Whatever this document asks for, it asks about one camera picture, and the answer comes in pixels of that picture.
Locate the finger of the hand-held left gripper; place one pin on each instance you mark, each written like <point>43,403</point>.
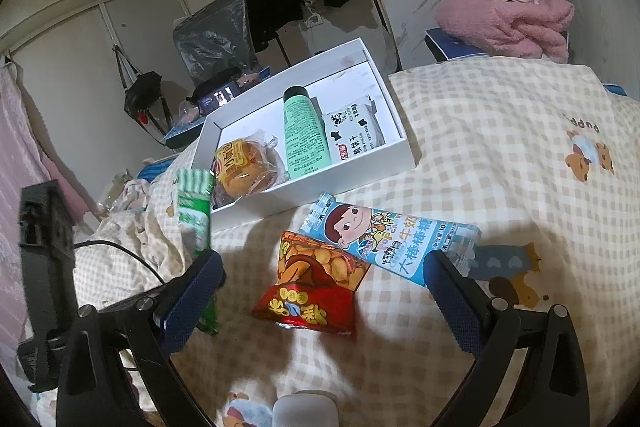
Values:
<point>125,299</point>

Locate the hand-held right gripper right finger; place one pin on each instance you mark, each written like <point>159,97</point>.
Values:
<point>452,297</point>

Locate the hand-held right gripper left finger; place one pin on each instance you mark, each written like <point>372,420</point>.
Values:
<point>195,297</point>

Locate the green candy packet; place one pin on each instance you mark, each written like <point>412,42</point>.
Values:
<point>195,217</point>

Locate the blue candy packet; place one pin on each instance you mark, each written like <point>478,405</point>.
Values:
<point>380,237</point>

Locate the red snack packet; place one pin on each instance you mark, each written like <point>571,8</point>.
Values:
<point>305,287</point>

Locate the bread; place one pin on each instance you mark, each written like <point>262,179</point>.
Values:
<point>245,172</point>

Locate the white plastic case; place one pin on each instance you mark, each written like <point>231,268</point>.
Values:
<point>306,412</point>

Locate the white cardboard box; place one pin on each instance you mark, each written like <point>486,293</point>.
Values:
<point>325,194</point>

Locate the white cookie packet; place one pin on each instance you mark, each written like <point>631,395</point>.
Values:
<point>355,132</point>

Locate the green tube with black cap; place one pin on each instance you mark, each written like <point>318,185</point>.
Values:
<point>305,132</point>

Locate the pink hanging cloth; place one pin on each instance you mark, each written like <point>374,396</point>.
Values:
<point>30,142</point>

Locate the blue striped cloth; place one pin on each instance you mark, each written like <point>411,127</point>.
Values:
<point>157,170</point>

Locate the checkered printed quilt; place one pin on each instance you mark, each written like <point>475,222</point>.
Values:
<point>500,157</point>

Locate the black hanging bag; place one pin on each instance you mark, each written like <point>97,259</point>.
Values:
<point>142,94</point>

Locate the white wardrobe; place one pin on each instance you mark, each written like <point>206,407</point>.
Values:
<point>75,57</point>

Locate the blue book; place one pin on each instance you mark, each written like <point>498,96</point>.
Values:
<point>450,47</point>

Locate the black plastic bag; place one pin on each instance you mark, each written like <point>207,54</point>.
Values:
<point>215,37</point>

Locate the pink fluffy blanket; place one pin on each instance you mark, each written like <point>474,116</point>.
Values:
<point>500,24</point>

